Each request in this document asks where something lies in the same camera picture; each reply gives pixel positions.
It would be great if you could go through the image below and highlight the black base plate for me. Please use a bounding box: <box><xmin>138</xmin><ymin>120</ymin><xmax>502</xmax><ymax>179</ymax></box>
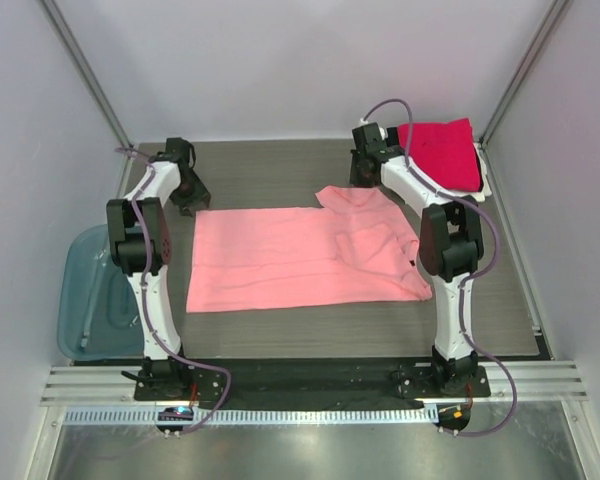
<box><xmin>121</xmin><ymin>357</ymin><xmax>491</xmax><ymax>412</ymax></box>

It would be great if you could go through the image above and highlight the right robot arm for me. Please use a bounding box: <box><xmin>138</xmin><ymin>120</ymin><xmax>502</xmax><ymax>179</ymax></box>
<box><xmin>350</xmin><ymin>123</ymin><xmax>484</xmax><ymax>395</ymax></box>

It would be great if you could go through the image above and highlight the left aluminium frame post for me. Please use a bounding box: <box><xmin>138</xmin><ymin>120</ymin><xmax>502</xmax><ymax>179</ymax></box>
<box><xmin>37</xmin><ymin>0</ymin><xmax>133</xmax><ymax>147</ymax></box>

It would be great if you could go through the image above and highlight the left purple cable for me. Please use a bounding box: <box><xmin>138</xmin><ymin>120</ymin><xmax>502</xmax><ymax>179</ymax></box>
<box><xmin>114</xmin><ymin>147</ymin><xmax>234</xmax><ymax>436</ymax></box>

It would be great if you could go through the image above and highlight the aluminium front rail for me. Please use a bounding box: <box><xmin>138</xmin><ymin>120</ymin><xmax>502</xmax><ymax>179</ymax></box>
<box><xmin>40</xmin><ymin>361</ymin><xmax>588</xmax><ymax>407</ymax></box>

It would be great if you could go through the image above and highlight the folded magenta t shirt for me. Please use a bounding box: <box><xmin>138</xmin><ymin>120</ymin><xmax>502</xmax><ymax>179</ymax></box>
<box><xmin>397</xmin><ymin>117</ymin><xmax>483</xmax><ymax>193</ymax></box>

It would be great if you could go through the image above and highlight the white slotted cable duct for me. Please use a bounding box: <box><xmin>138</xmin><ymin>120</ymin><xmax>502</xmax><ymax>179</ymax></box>
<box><xmin>63</xmin><ymin>405</ymin><xmax>438</xmax><ymax>427</ymax></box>

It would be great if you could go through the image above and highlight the right aluminium frame post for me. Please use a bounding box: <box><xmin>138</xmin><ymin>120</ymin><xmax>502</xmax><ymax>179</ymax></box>
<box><xmin>478</xmin><ymin>0</ymin><xmax>572</xmax><ymax>149</ymax></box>

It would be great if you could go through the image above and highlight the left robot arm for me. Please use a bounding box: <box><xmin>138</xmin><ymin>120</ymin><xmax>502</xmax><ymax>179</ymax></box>
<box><xmin>106</xmin><ymin>137</ymin><xmax>211</xmax><ymax>401</ymax></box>

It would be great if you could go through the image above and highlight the light pink t shirt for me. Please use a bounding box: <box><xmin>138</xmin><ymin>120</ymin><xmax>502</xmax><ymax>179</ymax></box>
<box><xmin>186</xmin><ymin>186</ymin><xmax>432</xmax><ymax>313</ymax></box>

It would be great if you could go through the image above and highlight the aluminium frame post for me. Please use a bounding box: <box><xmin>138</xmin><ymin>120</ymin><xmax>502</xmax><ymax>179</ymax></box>
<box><xmin>37</xmin><ymin>0</ymin><xmax>133</xmax><ymax>147</ymax></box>
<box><xmin>478</xmin><ymin>0</ymin><xmax>572</xmax><ymax>149</ymax></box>

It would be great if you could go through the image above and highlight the folded white t shirt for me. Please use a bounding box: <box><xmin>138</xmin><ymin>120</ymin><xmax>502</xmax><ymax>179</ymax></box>
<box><xmin>454</xmin><ymin>142</ymin><xmax>493</xmax><ymax>203</ymax></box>

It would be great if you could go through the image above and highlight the blue plastic bin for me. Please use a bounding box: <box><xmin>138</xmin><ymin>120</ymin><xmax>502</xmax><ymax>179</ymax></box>
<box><xmin>57</xmin><ymin>225</ymin><xmax>144</xmax><ymax>361</ymax></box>

